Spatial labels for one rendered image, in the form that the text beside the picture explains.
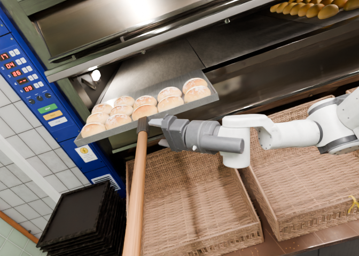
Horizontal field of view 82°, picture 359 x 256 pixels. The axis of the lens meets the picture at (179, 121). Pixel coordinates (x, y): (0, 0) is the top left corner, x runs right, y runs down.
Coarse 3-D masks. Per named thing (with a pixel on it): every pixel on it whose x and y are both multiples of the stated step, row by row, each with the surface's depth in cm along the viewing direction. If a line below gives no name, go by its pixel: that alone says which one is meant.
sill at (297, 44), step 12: (336, 24) 94; (348, 24) 91; (300, 36) 96; (312, 36) 92; (324, 36) 93; (264, 48) 98; (276, 48) 94; (288, 48) 94; (300, 48) 95; (228, 60) 100; (240, 60) 95; (252, 60) 95; (264, 60) 96; (204, 72) 97; (216, 72) 97; (228, 72) 97
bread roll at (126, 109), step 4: (120, 104) 83; (124, 104) 83; (112, 108) 83; (116, 108) 81; (120, 108) 81; (124, 108) 81; (128, 108) 82; (132, 108) 84; (112, 112) 82; (116, 112) 81; (120, 112) 81; (124, 112) 81; (128, 112) 82
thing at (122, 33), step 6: (126, 30) 76; (114, 36) 76; (120, 36) 77; (96, 42) 77; (102, 42) 77; (78, 48) 78; (84, 48) 77; (90, 48) 78; (66, 54) 78; (72, 54) 78; (48, 60) 79; (54, 60) 79
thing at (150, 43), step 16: (256, 0) 70; (272, 0) 70; (224, 16) 71; (176, 32) 73; (192, 32) 85; (128, 48) 74; (144, 48) 75; (80, 64) 76; (96, 64) 76; (48, 80) 77
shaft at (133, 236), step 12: (144, 132) 65; (144, 144) 60; (144, 156) 56; (144, 168) 52; (132, 180) 49; (144, 180) 49; (132, 192) 45; (132, 204) 42; (132, 216) 40; (132, 228) 38; (132, 240) 36; (132, 252) 34
